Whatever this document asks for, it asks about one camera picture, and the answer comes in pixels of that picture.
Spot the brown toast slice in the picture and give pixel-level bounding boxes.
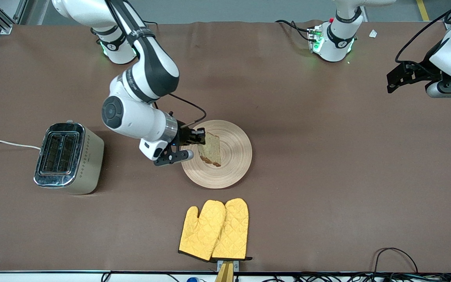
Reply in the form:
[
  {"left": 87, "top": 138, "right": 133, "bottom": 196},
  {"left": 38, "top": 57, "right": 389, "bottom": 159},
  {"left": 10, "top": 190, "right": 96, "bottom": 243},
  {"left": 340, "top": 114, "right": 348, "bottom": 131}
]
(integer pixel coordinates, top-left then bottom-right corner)
[{"left": 197, "top": 132, "right": 222, "bottom": 168}]

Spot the round wooden plate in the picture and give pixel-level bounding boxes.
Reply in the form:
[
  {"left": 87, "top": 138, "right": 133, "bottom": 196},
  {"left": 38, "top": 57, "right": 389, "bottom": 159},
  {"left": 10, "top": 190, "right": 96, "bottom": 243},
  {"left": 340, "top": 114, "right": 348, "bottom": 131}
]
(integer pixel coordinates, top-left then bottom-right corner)
[{"left": 180, "top": 119, "right": 253, "bottom": 190}]

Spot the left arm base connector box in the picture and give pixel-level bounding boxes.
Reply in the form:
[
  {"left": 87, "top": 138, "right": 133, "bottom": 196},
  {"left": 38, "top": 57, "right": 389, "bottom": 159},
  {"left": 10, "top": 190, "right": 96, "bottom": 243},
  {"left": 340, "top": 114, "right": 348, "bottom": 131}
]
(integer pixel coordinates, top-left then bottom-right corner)
[{"left": 307, "top": 24, "right": 325, "bottom": 54}]

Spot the yellow quilted oven mitt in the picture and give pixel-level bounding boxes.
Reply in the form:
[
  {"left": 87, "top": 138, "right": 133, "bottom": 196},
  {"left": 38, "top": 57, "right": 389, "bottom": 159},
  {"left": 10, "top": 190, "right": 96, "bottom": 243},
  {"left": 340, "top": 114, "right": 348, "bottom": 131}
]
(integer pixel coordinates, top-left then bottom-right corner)
[
  {"left": 211, "top": 198, "right": 253, "bottom": 262},
  {"left": 178, "top": 200, "right": 227, "bottom": 262}
]

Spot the brown table cover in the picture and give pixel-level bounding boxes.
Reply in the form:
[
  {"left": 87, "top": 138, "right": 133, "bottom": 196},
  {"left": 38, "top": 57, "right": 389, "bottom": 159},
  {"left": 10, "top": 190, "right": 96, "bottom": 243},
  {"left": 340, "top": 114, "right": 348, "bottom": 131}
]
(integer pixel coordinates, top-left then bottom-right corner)
[{"left": 0, "top": 20, "right": 451, "bottom": 273}]

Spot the cream and chrome toaster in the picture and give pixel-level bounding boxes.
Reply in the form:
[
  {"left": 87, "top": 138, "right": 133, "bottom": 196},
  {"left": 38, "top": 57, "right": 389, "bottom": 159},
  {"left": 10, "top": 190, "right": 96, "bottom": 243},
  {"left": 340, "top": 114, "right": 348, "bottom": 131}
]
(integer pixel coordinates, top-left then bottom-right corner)
[{"left": 34, "top": 120, "right": 105, "bottom": 195}]

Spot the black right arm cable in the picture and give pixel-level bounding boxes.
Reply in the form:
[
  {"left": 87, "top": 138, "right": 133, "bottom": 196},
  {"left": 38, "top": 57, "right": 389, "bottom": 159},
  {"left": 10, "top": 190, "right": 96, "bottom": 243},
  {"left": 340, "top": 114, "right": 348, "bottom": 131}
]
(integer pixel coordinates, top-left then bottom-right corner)
[{"left": 153, "top": 92, "right": 207, "bottom": 129}]

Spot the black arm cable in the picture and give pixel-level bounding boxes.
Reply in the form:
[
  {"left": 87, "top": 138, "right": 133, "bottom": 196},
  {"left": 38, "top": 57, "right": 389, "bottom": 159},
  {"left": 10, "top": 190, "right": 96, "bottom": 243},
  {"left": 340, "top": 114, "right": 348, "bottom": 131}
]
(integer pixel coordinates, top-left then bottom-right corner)
[
  {"left": 153, "top": 92, "right": 207, "bottom": 129},
  {"left": 395, "top": 0, "right": 451, "bottom": 64}
]

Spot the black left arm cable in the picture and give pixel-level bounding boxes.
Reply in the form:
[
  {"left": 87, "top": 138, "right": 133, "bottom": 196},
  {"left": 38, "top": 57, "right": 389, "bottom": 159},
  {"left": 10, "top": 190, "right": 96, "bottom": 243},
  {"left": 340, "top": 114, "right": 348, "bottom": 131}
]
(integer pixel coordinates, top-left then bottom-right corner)
[{"left": 395, "top": 0, "right": 451, "bottom": 64}]

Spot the black left base cable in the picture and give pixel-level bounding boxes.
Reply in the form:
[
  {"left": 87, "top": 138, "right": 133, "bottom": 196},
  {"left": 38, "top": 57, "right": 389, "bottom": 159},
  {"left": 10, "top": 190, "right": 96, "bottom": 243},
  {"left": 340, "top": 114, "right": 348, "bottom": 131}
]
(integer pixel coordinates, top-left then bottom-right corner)
[{"left": 275, "top": 19, "right": 313, "bottom": 42}]

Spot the small metal bracket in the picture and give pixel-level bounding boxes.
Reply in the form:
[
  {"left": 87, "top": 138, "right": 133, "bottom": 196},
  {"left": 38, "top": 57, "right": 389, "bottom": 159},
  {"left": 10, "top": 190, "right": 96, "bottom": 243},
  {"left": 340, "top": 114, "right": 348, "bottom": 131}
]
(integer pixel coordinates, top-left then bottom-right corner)
[{"left": 216, "top": 259, "right": 240, "bottom": 273}]

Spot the looped black cable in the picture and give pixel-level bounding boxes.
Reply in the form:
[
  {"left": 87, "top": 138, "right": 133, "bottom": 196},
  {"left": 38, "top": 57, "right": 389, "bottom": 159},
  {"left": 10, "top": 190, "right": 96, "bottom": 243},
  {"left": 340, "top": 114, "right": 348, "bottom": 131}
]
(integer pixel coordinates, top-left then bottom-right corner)
[{"left": 373, "top": 247, "right": 419, "bottom": 275}]

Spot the white toaster power cord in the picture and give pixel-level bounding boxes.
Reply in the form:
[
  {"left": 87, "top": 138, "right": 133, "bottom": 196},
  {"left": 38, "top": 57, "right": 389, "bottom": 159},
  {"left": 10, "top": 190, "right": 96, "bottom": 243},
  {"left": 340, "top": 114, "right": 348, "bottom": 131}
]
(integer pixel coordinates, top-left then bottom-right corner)
[{"left": 0, "top": 139, "right": 41, "bottom": 151}]

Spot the aluminium frame profile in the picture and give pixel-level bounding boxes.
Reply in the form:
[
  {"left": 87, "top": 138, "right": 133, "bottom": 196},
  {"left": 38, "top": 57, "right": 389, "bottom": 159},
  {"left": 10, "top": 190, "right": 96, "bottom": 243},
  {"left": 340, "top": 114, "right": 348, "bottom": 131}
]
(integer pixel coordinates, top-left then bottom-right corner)
[{"left": 0, "top": 0, "right": 29, "bottom": 35}]

